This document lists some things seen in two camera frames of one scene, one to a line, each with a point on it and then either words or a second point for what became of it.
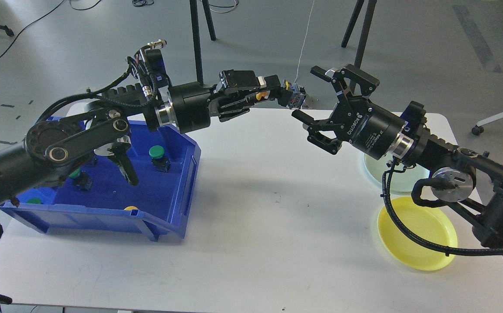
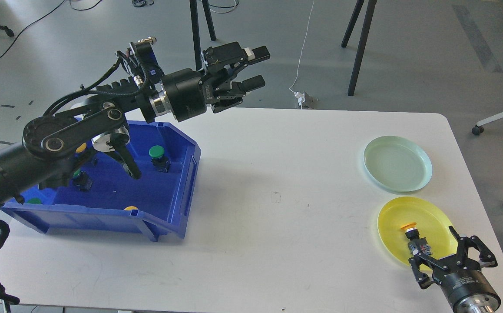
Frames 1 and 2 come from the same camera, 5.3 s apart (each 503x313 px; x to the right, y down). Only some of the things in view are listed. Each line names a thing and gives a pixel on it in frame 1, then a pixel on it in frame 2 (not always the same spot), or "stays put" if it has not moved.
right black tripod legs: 364,35 stays put
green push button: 81,179 stays put
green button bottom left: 34,201 stays put
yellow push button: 263,94 to 411,232
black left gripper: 190,101 to 184,96
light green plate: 403,179 stays put
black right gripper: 366,126 to 468,289
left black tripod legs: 194,10 stays put
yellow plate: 430,223 stays put
